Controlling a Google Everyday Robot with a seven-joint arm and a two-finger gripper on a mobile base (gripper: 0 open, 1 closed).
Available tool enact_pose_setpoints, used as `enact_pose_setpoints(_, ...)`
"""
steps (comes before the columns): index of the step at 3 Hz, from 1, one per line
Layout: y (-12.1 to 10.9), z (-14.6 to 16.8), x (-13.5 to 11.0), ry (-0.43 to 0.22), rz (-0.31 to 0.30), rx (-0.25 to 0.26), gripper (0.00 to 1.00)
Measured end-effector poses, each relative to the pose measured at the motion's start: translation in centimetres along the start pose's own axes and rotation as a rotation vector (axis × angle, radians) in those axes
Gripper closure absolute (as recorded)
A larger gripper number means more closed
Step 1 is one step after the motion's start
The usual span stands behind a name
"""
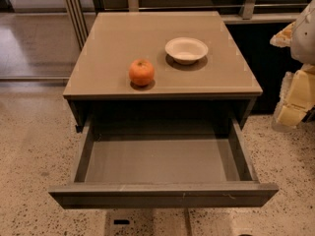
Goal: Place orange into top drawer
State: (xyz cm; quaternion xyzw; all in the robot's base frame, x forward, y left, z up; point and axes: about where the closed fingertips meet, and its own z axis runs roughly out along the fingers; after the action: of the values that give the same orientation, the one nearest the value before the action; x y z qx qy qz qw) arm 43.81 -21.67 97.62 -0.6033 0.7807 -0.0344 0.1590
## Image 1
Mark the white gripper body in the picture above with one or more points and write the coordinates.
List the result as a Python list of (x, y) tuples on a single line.
[(304, 40)]

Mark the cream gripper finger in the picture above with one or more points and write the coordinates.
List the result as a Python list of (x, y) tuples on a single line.
[(297, 96), (283, 37)]

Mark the orange fruit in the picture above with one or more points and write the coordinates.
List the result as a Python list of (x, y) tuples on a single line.
[(141, 72)]

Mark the grey cabinet with top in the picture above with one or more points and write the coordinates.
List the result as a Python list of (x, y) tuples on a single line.
[(117, 39)]

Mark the open grey top drawer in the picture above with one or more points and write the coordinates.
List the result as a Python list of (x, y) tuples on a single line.
[(163, 164)]

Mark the white paper bowl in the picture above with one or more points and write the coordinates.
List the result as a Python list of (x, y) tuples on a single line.
[(186, 50)]

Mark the metal shelf frame background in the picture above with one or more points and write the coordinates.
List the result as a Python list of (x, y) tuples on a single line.
[(245, 19)]

